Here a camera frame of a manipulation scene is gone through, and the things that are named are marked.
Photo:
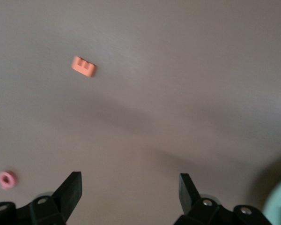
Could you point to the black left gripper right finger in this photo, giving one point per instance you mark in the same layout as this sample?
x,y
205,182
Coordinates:
x,y
192,204

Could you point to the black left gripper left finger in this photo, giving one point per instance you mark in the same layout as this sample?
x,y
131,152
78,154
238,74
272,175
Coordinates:
x,y
65,199

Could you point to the red foam letter o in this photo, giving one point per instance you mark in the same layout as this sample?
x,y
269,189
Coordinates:
x,y
12,182

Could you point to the green plate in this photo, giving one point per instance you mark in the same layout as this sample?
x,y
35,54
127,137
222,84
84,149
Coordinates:
x,y
278,194

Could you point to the orange foam letter E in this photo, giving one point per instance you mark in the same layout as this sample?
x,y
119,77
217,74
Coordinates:
x,y
84,70

